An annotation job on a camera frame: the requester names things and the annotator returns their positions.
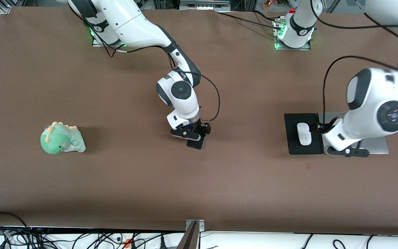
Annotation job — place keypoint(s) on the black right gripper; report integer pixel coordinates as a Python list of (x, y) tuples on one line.
[(201, 129)]

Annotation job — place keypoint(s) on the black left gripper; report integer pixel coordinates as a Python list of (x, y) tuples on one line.
[(324, 128)]

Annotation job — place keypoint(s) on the white computer mouse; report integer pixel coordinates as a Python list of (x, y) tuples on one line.
[(303, 135)]

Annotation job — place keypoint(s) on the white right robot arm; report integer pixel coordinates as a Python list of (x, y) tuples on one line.
[(130, 24)]

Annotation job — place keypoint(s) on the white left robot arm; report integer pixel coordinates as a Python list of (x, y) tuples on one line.
[(368, 100)]

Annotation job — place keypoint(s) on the black mouse pad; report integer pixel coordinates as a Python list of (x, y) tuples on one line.
[(292, 145)]

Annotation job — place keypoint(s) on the silver laptop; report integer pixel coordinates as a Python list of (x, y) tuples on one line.
[(378, 147)]

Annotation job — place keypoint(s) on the green dinosaur plush toy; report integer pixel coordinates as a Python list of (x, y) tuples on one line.
[(59, 141)]

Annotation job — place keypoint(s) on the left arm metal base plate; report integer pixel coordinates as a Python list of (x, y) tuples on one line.
[(308, 46)]

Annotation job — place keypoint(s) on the silver metal bracket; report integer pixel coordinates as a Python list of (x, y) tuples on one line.
[(200, 224)]

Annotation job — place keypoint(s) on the grey aluminium post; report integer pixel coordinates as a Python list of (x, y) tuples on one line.
[(188, 240)]

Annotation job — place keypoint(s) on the silver aluminium frame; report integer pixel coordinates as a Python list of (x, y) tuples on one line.
[(204, 5)]

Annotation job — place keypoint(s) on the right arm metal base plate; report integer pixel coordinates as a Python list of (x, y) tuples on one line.
[(97, 44)]

